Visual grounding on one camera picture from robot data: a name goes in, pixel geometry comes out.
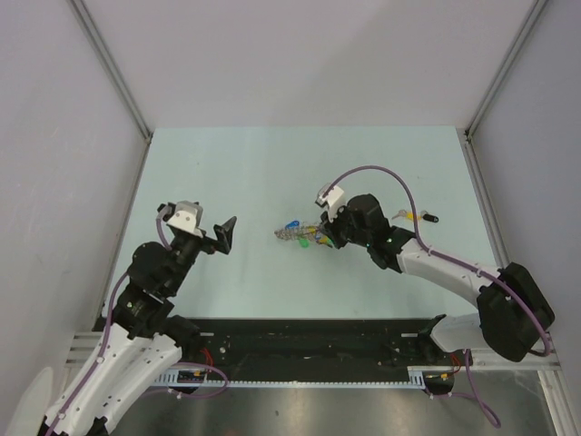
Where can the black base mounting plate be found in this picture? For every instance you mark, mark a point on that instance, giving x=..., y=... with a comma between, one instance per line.
x=394, y=342

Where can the right aluminium frame post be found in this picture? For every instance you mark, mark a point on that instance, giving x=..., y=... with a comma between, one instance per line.
x=509, y=60

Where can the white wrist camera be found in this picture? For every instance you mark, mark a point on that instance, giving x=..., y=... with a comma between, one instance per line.
x=183, y=216
x=331, y=199

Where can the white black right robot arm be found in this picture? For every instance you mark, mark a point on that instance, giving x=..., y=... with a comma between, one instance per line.
x=512, y=314

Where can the left aluminium frame post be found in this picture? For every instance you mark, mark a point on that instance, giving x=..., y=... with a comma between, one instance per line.
x=105, y=57

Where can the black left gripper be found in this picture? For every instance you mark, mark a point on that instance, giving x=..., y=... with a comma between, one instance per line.
x=223, y=236

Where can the metal band with key rings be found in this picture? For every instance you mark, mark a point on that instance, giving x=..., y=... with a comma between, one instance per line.
x=310, y=233

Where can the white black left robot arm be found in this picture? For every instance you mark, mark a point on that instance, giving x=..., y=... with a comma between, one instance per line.
x=141, y=339

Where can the silver key with yellow tag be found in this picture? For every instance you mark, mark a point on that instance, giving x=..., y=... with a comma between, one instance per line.
x=400, y=214

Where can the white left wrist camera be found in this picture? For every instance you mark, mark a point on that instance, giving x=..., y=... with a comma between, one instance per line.
x=183, y=216

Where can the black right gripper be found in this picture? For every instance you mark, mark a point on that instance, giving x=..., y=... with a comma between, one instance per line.
x=329, y=229

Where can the white slotted cable duct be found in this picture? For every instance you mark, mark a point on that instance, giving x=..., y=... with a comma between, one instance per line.
x=389, y=378

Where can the aluminium frame post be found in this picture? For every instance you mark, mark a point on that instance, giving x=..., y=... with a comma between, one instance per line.
x=509, y=60
x=105, y=57

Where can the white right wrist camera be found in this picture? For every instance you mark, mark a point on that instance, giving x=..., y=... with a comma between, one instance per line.
x=331, y=199

